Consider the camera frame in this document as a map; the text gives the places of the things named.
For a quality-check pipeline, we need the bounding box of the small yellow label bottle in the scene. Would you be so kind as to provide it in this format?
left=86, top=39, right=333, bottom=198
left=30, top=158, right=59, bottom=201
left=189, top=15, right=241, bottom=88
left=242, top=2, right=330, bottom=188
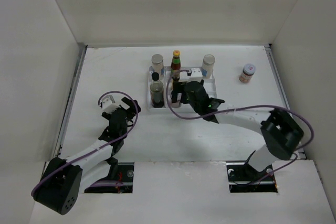
left=171, top=69, right=180, bottom=90

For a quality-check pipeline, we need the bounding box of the glass bottle black cap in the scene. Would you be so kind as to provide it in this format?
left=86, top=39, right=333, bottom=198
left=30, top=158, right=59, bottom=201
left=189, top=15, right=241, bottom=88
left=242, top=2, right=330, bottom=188
left=150, top=72, right=165, bottom=108

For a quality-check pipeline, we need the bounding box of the yellow cap sauce bottle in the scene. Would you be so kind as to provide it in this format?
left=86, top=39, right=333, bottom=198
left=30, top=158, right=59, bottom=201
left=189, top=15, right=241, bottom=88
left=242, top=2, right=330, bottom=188
left=171, top=50, right=181, bottom=73

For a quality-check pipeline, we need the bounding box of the tall white spice jar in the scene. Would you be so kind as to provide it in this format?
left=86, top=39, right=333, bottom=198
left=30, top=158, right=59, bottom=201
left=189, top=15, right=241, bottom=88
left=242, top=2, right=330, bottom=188
left=201, top=54, right=215, bottom=79

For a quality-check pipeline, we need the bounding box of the brown jar white lid front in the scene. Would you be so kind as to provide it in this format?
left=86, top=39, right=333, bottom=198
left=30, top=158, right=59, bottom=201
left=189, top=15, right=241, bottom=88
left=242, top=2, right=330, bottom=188
left=171, top=101, right=181, bottom=108

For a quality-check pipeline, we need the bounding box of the brown jar white lid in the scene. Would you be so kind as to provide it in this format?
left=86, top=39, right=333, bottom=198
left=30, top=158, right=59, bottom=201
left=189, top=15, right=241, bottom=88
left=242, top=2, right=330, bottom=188
left=239, top=63, right=256, bottom=83
left=171, top=101, right=181, bottom=108

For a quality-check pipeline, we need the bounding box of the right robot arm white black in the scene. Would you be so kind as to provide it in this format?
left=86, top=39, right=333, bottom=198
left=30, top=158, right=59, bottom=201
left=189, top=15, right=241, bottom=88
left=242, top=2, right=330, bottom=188
left=169, top=81, right=304, bottom=180

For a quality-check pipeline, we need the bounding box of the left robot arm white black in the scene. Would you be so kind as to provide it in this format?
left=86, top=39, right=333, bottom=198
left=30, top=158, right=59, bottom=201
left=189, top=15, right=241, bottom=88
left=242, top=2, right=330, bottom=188
left=31, top=95, right=141, bottom=215

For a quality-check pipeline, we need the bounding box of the white divided organizer tray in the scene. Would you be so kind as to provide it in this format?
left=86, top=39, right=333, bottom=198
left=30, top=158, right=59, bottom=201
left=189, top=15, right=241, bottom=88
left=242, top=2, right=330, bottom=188
left=146, top=66, right=217, bottom=114

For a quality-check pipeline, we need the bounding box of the white powder jar silver lid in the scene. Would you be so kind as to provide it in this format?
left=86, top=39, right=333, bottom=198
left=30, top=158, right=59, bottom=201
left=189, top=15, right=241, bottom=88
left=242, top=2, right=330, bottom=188
left=151, top=54, right=164, bottom=80

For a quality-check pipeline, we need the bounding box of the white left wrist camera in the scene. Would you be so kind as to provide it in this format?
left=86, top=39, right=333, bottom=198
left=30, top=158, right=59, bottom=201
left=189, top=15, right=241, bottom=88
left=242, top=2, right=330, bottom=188
left=100, top=97, right=118, bottom=114

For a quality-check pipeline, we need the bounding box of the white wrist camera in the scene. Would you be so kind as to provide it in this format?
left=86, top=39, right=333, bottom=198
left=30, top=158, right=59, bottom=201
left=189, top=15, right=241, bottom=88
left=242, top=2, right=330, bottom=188
left=100, top=97, right=118, bottom=114
left=187, top=68, right=203, bottom=81

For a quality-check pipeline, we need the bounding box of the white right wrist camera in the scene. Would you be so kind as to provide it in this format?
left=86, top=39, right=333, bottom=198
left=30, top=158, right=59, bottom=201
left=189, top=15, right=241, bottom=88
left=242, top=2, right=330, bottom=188
left=187, top=68, right=203, bottom=81

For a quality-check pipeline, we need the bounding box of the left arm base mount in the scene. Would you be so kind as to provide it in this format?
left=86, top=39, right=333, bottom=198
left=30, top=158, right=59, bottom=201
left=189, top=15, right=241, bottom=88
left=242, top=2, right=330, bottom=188
left=83, top=163, right=135, bottom=194

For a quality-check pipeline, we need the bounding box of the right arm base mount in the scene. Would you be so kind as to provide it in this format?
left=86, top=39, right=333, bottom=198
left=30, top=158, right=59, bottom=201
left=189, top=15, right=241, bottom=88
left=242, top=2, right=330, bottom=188
left=226, top=162, right=278, bottom=193

